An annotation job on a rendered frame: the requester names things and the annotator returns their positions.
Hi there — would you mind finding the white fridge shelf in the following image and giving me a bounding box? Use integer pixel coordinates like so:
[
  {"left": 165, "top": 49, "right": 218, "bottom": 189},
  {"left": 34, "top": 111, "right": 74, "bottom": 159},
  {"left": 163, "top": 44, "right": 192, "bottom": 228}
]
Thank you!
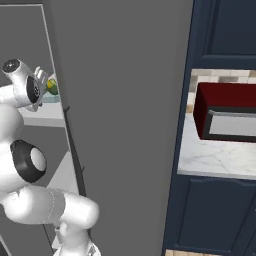
[{"left": 19, "top": 99, "right": 66, "bottom": 129}]

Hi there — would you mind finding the dark fridge door handle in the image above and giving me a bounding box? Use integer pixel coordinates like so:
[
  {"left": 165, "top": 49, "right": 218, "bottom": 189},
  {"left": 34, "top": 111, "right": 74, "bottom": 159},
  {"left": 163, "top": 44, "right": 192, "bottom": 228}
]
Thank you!
[{"left": 62, "top": 105, "right": 88, "bottom": 198}]

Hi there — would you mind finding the grey fridge door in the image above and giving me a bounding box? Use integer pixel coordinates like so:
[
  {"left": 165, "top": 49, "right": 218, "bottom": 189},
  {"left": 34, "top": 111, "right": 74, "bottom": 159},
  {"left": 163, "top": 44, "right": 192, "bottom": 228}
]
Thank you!
[{"left": 41, "top": 0, "right": 195, "bottom": 256}]

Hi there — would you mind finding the navy base cupboard door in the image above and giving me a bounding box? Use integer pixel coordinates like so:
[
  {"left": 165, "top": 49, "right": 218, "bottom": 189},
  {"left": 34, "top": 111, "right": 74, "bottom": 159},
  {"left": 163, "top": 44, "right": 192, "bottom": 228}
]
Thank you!
[{"left": 163, "top": 173, "right": 256, "bottom": 256}]

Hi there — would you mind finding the yellow lemon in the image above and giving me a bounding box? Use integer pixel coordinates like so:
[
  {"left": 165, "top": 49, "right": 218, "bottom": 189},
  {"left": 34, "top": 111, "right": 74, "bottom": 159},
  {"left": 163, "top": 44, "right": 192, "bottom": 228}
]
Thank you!
[{"left": 46, "top": 78, "right": 56, "bottom": 93}]

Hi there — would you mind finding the pale teal tray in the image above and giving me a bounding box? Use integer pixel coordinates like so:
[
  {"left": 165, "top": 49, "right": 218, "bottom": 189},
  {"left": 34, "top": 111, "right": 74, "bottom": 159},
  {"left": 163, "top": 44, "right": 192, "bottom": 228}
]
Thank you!
[{"left": 41, "top": 92, "right": 62, "bottom": 104}]

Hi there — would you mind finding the navy wall cupboard door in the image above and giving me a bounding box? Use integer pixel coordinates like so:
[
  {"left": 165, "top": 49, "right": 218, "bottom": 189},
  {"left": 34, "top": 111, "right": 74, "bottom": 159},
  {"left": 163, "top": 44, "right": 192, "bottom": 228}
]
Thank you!
[{"left": 192, "top": 0, "right": 256, "bottom": 71}]

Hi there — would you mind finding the grey fridge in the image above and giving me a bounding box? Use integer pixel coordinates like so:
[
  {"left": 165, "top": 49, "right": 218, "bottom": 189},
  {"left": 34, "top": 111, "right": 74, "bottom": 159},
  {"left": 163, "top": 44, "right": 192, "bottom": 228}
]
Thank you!
[{"left": 0, "top": 3, "right": 82, "bottom": 256}]

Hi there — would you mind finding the red microwave oven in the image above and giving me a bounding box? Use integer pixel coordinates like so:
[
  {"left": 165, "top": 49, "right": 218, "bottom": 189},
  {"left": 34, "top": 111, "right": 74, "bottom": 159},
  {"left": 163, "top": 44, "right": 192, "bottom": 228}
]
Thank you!
[{"left": 192, "top": 82, "right": 256, "bottom": 144}]

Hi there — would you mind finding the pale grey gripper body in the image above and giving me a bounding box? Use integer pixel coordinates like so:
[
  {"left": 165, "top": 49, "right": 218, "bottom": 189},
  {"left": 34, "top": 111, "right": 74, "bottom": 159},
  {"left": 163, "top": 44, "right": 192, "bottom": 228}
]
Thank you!
[{"left": 33, "top": 65, "right": 50, "bottom": 102}]

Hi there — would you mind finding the green broccoli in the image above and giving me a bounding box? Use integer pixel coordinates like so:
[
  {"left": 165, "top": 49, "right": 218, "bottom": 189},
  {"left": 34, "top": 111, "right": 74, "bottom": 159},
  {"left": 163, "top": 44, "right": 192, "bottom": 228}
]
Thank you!
[{"left": 50, "top": 80, "right": 60, "bottom": 96}]

